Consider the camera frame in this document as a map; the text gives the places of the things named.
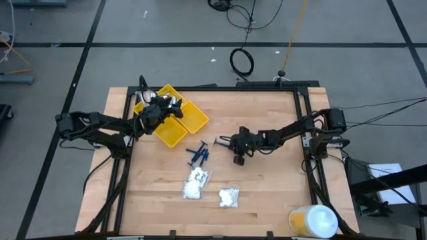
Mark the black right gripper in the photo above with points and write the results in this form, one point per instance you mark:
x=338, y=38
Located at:
x=247, y=141

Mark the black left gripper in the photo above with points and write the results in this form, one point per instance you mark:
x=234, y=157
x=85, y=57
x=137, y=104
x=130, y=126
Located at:
x=155, y=115

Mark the silver foil packet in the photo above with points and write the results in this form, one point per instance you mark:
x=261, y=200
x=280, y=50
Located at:
x=151, y=97
x=170, y=100

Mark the black and blue screws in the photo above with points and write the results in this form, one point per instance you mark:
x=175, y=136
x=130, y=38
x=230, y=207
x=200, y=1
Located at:
x=201, y=148

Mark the handwritten label cotton ball bag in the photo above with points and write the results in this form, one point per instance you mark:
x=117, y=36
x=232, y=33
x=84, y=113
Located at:
x=199, y=175

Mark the clear cotton ball bag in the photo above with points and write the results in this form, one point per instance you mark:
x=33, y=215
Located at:
x=191, y=190

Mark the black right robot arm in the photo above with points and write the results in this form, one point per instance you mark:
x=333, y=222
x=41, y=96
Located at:
x=293, y=128

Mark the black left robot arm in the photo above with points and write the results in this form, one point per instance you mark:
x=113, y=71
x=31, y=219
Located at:
x=106, y=121

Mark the yellow slotted plastic basket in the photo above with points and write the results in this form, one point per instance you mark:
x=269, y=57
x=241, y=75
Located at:
x=171, y=133
x=168, y=90
x=195, y=118

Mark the printed label cotton ball bag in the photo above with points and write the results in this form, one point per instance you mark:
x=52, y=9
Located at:
x=228, y=198

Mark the yellow canister with white lid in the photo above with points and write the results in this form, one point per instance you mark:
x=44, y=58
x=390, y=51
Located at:
x=317, y=221

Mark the black clamp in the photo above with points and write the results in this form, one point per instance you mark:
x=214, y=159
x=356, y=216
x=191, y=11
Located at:
x=373, y=206

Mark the grey floor bar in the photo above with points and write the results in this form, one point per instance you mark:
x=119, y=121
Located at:
x=16, y=80
x=36, y=2

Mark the black floor object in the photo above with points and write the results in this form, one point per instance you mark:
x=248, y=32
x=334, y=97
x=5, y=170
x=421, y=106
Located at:
x=5, y=111

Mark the black beam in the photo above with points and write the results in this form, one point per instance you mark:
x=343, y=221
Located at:
x=400, y=174

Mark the white booklet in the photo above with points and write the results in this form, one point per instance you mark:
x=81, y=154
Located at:
x=397, y=196

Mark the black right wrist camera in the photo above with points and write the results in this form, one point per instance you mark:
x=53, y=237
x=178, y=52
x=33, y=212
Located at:
x=239, y=160

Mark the black aluminium table frame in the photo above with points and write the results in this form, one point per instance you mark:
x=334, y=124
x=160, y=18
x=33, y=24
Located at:
x=213, y=88

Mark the black table edge bracket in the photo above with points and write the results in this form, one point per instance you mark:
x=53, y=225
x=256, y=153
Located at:
x=270, y=235
x=172, y=235

